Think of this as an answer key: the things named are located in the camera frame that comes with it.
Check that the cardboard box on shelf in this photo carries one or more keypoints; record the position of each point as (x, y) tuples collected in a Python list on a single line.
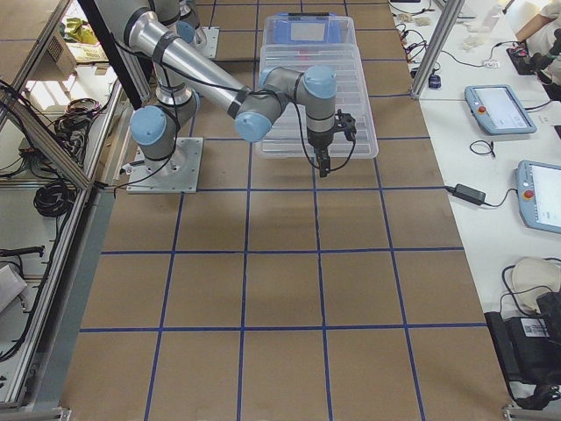
[(72, 43)]

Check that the clear plastic storage box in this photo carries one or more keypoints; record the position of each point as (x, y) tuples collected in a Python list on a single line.
[(347, 30)]

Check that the upper teach pendant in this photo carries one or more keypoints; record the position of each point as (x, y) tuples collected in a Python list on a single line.
[(497, 110)]

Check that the black power adapter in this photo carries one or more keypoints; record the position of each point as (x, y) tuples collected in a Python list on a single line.
[(467, 194)]

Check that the white round device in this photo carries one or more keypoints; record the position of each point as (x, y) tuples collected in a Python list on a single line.
[(532, 278)]

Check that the black box latch handle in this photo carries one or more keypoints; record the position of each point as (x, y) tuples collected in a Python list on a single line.
[(314, 14)]

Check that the teach pendant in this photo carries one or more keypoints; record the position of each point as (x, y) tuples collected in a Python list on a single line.
[(497, 110), (538, 193)]

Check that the lower teach pendant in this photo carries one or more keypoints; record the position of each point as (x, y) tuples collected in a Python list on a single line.
[(538, 193)]

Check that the aluminium frame post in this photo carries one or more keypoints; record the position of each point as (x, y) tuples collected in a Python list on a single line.
[(435, 46)]

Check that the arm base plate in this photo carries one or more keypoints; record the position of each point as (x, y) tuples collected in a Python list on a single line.
[(179, 175), (210, 41)]

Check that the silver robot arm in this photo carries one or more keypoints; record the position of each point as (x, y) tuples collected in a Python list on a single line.
[(151, 28), (181, 16)]

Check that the aluminium rack frame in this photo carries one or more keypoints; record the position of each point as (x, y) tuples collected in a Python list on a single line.
[(53, 136)]

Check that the person in white shirt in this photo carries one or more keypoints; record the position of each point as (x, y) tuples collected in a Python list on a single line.
[(541, 35)]

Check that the black device on desk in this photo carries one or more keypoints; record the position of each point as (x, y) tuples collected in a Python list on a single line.
[(528, 351)]

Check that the clear plastic box lid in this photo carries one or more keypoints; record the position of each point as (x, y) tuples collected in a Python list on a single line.
[(319, 80)]

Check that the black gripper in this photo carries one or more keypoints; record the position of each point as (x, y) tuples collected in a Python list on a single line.
[(318, 141)]

